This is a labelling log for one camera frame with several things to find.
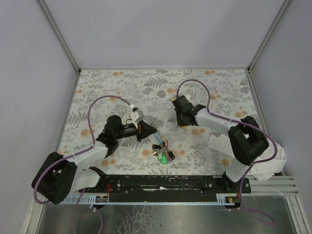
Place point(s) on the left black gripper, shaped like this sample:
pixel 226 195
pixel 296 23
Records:
pixel 139 129

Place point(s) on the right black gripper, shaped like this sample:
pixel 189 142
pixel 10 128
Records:
pixel 180 116

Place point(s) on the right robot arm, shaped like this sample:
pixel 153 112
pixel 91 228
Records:
pixel 247 141

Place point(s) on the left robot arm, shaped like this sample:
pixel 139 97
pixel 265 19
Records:
pixel 60 175

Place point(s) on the black key fob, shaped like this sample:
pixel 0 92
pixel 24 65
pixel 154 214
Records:
pixel 156 146

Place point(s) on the green key tag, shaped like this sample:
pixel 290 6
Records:
pixel 162 158

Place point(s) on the floral table mat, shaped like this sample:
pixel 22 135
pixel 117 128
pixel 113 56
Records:
pixel 102 93

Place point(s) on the white cloth cover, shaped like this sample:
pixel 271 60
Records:
pixel 262 171

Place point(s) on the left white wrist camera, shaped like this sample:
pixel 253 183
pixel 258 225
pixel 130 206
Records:
pixel 136 115

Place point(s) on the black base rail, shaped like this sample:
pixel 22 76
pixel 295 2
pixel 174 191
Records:
pixel 166 189

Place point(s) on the white slotted cable duct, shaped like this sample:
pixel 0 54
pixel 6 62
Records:
pixel 86 199

